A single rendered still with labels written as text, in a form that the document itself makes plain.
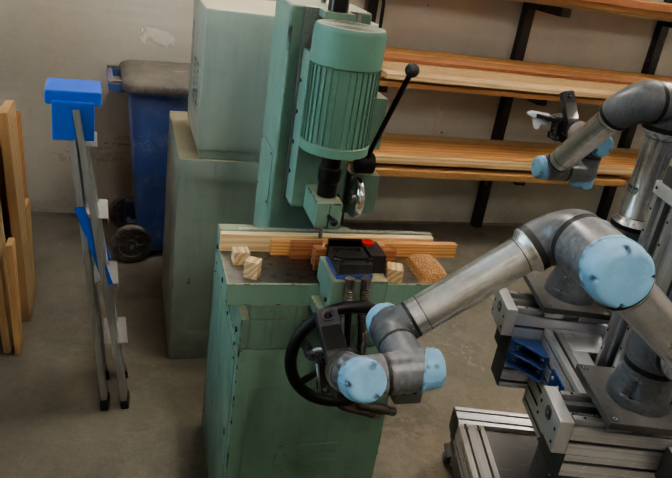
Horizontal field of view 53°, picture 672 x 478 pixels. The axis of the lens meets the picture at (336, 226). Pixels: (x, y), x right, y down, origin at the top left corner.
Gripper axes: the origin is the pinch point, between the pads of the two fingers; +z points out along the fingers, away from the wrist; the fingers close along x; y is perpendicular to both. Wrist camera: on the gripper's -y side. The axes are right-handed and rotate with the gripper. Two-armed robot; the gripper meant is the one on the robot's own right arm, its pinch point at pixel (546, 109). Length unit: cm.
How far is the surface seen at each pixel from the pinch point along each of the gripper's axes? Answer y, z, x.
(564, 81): 26, 132, 93
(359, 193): 8, -41, -81
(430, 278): 24, -64, -68
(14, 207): 45, 62, -191
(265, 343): 36, -66, -112
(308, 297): 24, -66, -101
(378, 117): -11, -32, -73
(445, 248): 23, -50, -57
